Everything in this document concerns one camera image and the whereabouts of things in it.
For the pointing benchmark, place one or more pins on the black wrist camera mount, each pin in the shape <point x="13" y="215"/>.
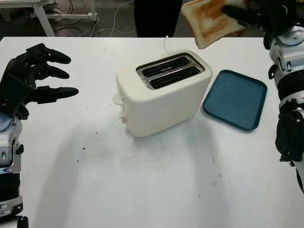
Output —
<point x="13" y="93"/>
<point x="268" y="39"/>

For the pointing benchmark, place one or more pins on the blue plastic tray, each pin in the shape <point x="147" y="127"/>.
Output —
<point x="235" y="104"/>

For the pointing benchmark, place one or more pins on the person in black trousers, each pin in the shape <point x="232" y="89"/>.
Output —
<point x="154" y="19"/>

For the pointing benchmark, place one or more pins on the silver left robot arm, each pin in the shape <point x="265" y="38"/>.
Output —
<point x="8" y="147"/>

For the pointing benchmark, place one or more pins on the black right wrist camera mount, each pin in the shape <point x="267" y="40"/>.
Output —
<point x="268" y="39"/>

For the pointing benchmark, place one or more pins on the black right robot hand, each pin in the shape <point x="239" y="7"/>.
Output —
<point x="275" y="14"/>

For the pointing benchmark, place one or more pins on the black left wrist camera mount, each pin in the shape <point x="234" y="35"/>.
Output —
<point x="13" y="93"/>

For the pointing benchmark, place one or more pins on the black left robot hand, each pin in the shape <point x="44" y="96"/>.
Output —
<point x="19" y="66"/>

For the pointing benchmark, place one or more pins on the white two-slot toaster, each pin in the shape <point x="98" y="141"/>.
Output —
<point x="161" y="107"/>

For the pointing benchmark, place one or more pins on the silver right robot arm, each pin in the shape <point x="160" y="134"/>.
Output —
<point x="288" y="47"/>

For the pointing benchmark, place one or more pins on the toast slice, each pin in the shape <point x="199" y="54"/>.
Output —
<point x="209" y="21"/>

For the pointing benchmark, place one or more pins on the white desk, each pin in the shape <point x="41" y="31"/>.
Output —
<point x="42" y="21"/>

